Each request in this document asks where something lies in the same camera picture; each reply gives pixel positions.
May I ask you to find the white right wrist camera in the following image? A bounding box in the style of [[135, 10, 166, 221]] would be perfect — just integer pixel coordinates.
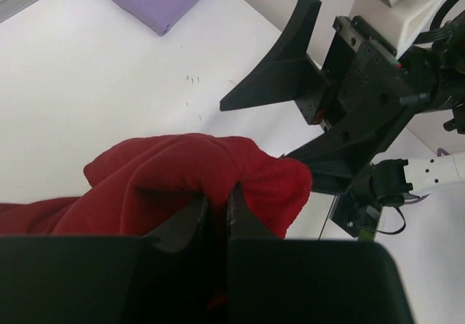
[[349, 0, 445, 58]]

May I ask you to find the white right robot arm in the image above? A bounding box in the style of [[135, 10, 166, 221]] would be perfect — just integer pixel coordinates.
[[220, 0, 464, 206]]

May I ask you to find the red t shirt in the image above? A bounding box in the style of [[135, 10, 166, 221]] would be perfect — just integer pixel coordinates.
[[1, 134, 313, 238]]

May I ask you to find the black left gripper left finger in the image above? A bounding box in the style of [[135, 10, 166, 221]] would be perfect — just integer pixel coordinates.
[[1, 196, 209, 323]]

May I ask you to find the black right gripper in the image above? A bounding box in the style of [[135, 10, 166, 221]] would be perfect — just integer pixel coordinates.
[[219, 0, 429, 195]]

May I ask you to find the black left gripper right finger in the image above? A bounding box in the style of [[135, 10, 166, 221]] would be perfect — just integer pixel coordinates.
[[227, 188, 414, 323]]

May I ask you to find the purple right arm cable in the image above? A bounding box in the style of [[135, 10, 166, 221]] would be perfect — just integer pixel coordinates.
[[406, 147, 451, 206]]

